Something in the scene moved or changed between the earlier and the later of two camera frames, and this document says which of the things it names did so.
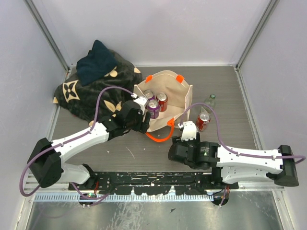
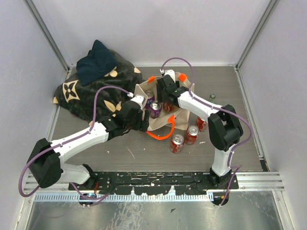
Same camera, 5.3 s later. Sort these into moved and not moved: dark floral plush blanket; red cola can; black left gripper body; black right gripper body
Moved: black right gripper body
Not moved: dark floral plush blanket; black left gripper body; red cola can
